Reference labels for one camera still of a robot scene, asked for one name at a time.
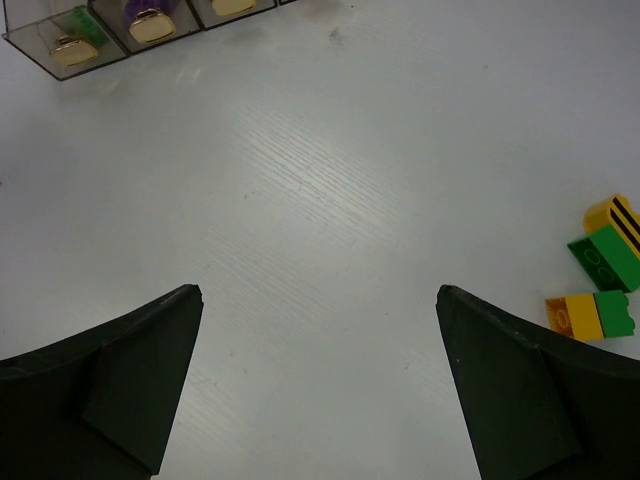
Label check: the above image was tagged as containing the green rounded lego brick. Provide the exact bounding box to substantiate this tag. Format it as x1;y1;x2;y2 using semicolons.
567;226;639;293

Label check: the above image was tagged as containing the green lego under pile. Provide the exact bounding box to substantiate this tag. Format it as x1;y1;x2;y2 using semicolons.
594;290;636;338

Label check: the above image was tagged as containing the purple butterfly lego piece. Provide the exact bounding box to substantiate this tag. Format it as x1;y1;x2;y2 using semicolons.
124;0;179;22

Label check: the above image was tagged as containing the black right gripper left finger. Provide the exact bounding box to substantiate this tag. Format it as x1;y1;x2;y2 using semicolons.
1;284;203;479

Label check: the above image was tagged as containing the green curved lego brick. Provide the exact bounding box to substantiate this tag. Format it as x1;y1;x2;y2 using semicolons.
64;7;109;48

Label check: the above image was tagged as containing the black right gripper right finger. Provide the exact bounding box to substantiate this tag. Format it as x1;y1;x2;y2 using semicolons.
436;285;639;479

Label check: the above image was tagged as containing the yellow small lego brick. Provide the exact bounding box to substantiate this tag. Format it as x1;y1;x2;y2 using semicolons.
545;293;604;342

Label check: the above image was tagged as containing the yellow black striped lego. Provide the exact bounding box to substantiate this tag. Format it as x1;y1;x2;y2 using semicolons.
583;194;639;256

